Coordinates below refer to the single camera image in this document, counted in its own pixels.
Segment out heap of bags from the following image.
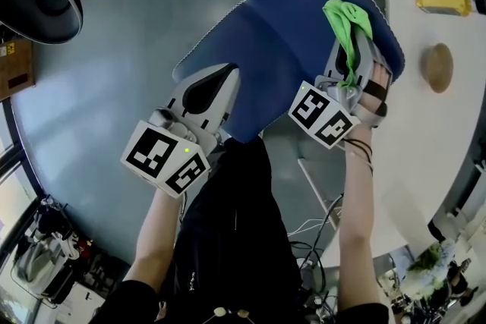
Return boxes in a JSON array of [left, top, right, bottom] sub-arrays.
[[10, 196, 81, 301]]

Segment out person's black clothing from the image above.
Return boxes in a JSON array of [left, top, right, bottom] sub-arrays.
[[89, 136, 391, 324]]

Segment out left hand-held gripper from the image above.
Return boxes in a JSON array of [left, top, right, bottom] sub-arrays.
[[120, 62, 241, 198]]

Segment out white table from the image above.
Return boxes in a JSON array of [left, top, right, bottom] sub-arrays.
[[321, 0, 486, 271]]

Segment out cardboard box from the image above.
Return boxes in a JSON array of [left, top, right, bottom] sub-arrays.
[[0, 39, 36, 102]]

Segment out tangled cables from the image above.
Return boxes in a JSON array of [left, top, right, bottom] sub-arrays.
[[287, 196, 343, 313]]

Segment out black wrist bands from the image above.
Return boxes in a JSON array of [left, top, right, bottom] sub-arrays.
[[342, 137, 376, 176]]

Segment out person's left forearm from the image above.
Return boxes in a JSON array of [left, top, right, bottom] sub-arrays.
[[121, 187, 188, 294]]

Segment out green cloth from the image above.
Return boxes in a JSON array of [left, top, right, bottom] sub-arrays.
[[322, 0, 374, 91]]

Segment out yellow bottle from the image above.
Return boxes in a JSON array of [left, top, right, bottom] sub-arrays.
[[414, 0, 486, 17]]

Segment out person's right forearm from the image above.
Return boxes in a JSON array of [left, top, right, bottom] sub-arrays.
[[335, 124, 381, 311]]

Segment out person's right hand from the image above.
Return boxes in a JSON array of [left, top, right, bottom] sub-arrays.
[[352, 60, 393, 128]]

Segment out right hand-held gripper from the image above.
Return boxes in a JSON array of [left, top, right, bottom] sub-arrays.
[[287, 32, 381, 149]]

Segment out pale flower bouquet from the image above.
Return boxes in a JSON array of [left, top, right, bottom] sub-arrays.
[[401, 237, 457, 301]]

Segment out blue chair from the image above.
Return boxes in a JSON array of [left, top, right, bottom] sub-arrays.
[[172, 0, 406, 143]]

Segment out white metal leg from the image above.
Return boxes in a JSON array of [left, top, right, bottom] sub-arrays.
[[296, 156, 342, 231]]

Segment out cord with beige beads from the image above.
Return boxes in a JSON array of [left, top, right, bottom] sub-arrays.
[[200, 307, 252, 324]]

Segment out brown round fruit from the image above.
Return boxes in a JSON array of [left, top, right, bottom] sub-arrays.
[[418, 42, 455, 95]]

